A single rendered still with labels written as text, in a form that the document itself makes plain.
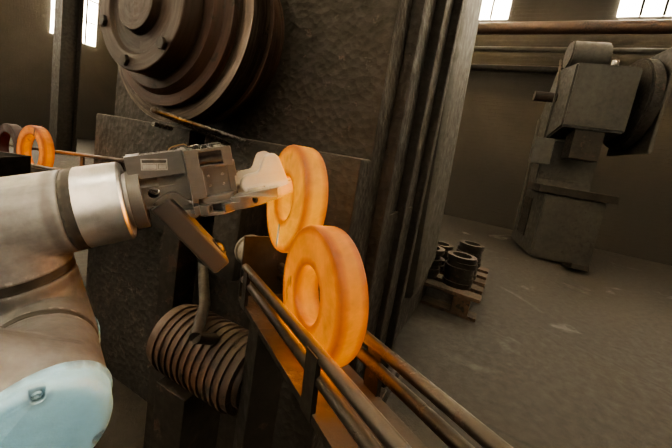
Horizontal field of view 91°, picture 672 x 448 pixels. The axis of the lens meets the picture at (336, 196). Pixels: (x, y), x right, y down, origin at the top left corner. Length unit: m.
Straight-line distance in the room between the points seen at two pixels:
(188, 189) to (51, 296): 0.17
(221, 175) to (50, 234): 0.17
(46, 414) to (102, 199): 0.18
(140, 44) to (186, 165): 0.51
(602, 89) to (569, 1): 2.79
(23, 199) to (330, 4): 0.68
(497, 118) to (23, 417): 6.65
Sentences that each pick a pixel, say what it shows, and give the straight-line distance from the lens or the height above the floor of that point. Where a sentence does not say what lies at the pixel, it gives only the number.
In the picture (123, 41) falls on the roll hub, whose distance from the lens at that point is 0.93.
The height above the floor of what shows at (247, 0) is 1.15.
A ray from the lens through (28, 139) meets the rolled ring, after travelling 1.61.
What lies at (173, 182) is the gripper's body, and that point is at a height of 0.81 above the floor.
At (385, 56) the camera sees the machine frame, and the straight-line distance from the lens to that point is 0.76.
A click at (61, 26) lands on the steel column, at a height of 2.17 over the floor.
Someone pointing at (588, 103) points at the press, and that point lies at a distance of 4.72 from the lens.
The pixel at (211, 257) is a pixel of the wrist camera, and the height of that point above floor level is 0.72.
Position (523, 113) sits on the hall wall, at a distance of 6.73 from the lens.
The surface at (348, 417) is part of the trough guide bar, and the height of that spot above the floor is 0.69.
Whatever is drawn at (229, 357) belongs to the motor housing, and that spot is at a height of 0.52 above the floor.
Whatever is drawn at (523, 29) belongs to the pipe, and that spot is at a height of 3.15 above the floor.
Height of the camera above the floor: 0.88
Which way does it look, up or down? 8 degrees down
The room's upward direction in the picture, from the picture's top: 9 degrees clockwise
